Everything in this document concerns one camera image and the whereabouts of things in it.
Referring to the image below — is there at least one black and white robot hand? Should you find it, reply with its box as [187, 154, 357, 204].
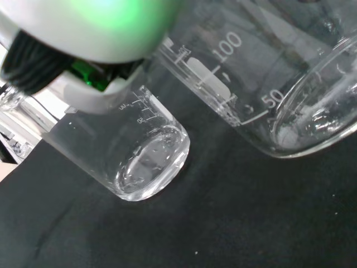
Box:
[0, 0, 179, 115]

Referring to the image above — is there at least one clear glass beaker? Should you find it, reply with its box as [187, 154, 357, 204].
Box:
[0, 83, 191, 202]

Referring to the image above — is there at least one black bench cloth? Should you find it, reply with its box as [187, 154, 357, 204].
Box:
[0, 64, 357, 268]

